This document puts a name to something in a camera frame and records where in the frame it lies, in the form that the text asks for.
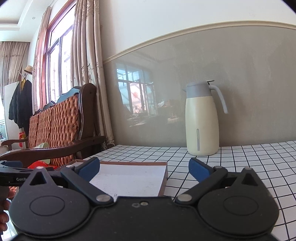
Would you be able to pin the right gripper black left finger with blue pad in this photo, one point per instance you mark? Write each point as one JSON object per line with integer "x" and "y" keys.
{"x": 78, "y": 178}

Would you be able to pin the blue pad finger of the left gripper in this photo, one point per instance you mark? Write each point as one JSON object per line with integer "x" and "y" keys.
{"x": 11, "y": 164}

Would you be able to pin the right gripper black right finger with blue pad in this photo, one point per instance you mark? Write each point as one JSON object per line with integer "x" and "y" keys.
{"x": 209, "y": 178}

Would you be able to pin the person's hand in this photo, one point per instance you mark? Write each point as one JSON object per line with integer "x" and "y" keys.
{"x": 6, "y": 194}

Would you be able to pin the red plastic bag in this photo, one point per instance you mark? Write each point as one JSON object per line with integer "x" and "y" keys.
{"x": 42, "y": 164}

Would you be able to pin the brown box white inside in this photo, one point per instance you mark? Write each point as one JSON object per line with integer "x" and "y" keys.
{"x": 134, "y": 179}

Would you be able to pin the wooden sofa orange cushions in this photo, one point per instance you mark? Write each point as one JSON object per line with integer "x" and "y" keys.
{"x": 69, "y": 127}

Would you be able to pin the black jacket on rack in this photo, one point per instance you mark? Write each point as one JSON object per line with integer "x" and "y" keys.
{"x": 20, "y": 109}

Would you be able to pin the cream thermos jug grey lid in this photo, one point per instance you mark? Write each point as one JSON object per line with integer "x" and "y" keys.
{"x": 201, "y": 118}

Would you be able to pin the straw hat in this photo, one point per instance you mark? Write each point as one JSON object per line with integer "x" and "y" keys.
{"x": 28, "y": 69}

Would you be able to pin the red framed window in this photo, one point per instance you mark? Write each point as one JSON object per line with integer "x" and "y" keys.
{"x": 56, "y": 76}

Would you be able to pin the beige floral curtain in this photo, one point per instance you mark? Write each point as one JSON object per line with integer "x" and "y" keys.
{"x": 87, "y": 63}

